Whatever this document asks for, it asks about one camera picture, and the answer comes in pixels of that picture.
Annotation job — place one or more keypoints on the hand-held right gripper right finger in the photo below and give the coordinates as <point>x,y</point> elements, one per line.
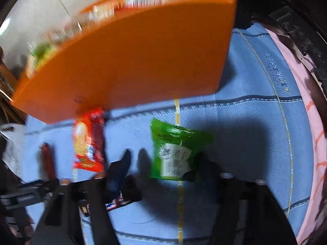
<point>207,171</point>

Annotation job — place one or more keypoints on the dark carved wooden furniture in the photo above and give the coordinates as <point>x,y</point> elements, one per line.
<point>293,17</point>

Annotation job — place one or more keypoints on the green seed packet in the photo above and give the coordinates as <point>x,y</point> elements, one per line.
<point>42,51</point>

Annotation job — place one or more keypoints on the blue checked cloth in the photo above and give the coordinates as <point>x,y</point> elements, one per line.
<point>242,120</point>

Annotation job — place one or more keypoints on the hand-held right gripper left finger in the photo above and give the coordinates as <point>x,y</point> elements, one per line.
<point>120,173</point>

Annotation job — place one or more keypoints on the small red snack packet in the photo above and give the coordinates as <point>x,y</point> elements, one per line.
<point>88,143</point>

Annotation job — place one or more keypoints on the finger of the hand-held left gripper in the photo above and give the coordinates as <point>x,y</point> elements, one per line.
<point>40,185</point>

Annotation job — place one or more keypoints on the brown sausage stick packet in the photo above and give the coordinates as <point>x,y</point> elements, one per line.
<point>48,160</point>

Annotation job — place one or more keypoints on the pink patterned cloth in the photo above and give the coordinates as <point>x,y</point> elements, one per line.
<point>314,145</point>

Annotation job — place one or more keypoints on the green plum packet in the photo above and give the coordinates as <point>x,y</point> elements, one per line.
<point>176,145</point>

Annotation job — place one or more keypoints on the orange cardboard box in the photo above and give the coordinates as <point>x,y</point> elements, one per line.
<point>153,56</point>

